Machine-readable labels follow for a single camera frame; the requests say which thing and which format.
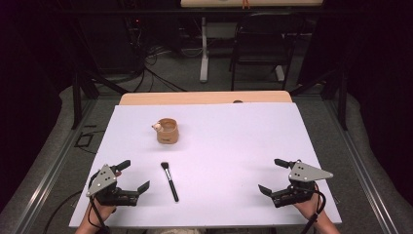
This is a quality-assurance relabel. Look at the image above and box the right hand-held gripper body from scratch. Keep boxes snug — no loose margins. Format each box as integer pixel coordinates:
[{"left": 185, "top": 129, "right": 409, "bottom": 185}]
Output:
[{"left": 270, "top": 159, "right": 334, "bottom": 209}]

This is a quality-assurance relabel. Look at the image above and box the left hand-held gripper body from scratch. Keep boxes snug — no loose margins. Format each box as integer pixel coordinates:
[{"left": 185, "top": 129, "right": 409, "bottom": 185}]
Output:
[{"left": 85, "top": 164, "right": 140, "bottom": 207}]

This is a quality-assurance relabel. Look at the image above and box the person's left hand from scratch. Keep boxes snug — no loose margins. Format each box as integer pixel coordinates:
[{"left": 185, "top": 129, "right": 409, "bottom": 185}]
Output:
[{"left": 87, "top": 170, "right": 123, "bottom": 225}]

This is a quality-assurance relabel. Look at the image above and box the person's right hand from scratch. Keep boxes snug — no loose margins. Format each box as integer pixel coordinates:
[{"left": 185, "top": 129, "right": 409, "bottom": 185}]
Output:
[{"left": 291, "top": 181, "right": 323, "bottom": 222}]

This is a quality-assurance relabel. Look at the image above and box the black makeup brush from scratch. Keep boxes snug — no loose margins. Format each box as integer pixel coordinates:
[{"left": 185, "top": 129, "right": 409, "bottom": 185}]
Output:
[{"left": 160, "top": 161, "right": 180, "bottom": 203}]

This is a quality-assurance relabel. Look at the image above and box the brown cup with animal figure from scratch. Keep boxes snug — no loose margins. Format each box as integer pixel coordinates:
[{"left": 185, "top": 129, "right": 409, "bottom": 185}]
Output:
[{"left": 151, "top": 117, "right": 180, "bottom": 145}]

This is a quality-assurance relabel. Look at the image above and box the white table cover board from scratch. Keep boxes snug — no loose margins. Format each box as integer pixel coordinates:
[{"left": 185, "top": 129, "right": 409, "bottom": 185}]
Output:
[{"left": 68, "top": 101, "right": 343, "bottom": 229}]

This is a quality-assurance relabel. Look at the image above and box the black metal stand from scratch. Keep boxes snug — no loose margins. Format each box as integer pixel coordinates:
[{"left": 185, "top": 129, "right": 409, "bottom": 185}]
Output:
[
  {"left": 69, "top": 61, "right": 131, "bottom": 131},
  {"left": 289, "top": 61, "right": 351, "bottom": 132}
]

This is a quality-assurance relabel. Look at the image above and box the white desk foot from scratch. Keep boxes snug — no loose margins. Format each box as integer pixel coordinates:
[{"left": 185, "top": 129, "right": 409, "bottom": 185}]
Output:
[{"left": 274, "top": 63, "right": 286, "bottom": 83}]

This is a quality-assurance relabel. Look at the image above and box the light wooden table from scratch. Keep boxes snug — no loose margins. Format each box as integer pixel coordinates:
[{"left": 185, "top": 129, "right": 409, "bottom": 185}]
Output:
[{"left": 118, "top": 90, "right": 293, "bottom": 106}]

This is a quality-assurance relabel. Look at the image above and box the black chair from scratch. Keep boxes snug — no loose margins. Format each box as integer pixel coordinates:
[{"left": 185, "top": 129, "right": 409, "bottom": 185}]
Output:
[{"left": 229, "top": 12, "right": 307, "bottom": 92}]

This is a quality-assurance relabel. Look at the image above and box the white desk leg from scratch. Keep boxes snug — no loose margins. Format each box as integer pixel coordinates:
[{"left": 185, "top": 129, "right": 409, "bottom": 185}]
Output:
[{"left": 198, "top": 17, "right": 210, "bottom": 84}]

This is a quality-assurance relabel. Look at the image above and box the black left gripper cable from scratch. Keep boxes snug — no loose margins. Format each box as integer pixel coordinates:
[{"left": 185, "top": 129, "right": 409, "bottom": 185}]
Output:
[{"left": 87, "top": 172, "right": 111, "bottom": 234}]

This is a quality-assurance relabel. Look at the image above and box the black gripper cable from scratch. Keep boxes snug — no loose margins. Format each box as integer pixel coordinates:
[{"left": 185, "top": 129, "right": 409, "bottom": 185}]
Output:
[
  {"left": 87, "top": 172, "right": 111, "bottom": 234},
  {"left": 299, "top": 181, "right": 327, "bottom": 234}
]

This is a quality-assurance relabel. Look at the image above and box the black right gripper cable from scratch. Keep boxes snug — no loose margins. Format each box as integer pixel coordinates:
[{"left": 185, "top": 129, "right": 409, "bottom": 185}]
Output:
[{"left": 299, "top": 181, "right": 327, "bottom": 234}]

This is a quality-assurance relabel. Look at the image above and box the black floor cable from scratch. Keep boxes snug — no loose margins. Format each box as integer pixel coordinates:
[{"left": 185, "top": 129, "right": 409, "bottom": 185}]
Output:
[{"left": 41, "top": 189, "right": 84, "bottom": 234}]

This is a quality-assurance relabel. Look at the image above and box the aluminium floor rail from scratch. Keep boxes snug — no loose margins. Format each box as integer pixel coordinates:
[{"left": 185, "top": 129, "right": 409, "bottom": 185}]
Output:
[
  {"left": 324, "top": 97, "right": 400, "bottom": 234},
  {"left": 9, "top": 97, "right": 98, "bottom": 234}
]

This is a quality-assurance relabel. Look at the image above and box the bundle of floor cables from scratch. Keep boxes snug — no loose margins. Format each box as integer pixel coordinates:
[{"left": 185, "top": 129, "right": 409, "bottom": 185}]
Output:
[{"left": 123, "top": 16, "right": 189, "bottom": 94}]

